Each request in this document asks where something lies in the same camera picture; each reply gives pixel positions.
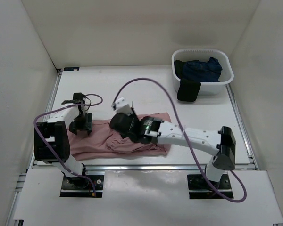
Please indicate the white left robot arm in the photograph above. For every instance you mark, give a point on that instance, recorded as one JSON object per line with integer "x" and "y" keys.
{"x": 51, "y": 142}

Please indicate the left aluminium rail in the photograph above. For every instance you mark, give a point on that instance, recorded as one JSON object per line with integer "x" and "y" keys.
{"x": 49, "y": 106}

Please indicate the black garment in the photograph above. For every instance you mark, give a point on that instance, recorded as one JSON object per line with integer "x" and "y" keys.
{"x": 187, "y": 89}

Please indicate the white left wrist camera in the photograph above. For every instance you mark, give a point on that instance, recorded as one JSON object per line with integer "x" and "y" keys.
{"x": 85, "y": 107}

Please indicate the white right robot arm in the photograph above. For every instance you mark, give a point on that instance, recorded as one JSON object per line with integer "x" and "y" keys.
{"x": 219, "y": 144}

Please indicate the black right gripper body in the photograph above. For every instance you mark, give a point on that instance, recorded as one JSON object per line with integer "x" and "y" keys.
{"x": 133, "y": 116}

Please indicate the pink trousers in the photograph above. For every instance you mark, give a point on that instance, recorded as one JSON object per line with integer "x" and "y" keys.
{"x": 104, "y": 142}

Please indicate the right aluminium rail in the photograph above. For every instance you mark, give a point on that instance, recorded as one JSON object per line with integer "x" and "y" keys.
{"x": 240, "y": 127}

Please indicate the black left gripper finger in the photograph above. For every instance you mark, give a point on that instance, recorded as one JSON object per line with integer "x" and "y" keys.
{"x": 74, "y": 127}
{"x": 88, "y": 123}

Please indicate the dark blue garment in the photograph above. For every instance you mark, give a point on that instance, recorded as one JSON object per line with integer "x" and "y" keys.
{"x": 199, "y": 71}

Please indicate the blue corner label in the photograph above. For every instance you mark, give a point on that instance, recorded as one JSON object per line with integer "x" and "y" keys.
{"x": 71, "y": 69}

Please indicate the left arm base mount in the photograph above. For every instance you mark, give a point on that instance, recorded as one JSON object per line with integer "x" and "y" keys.
{"x": 82, "y": 188}

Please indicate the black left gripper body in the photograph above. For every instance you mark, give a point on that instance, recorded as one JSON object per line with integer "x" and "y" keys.
{"x": 81, "y": 122}

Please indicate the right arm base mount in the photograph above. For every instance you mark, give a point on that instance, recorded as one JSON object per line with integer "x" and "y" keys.
{"x": 199, "y": 189}

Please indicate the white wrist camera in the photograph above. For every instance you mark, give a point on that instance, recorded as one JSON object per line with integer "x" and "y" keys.
{"x": 121, "y": 105}
{"x": 85, "y": 107}

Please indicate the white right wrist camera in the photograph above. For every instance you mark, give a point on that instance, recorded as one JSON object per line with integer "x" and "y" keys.
{"x": 121, "y": 105}

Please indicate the white plastic basket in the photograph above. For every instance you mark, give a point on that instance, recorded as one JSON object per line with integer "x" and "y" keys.
{"x": 203, "y": 54}

